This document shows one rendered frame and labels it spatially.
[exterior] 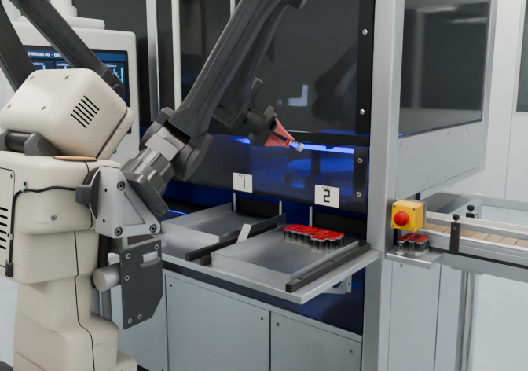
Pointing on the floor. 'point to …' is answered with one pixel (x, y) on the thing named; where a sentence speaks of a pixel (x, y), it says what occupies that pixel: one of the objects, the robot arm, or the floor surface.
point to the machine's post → (383, 166)
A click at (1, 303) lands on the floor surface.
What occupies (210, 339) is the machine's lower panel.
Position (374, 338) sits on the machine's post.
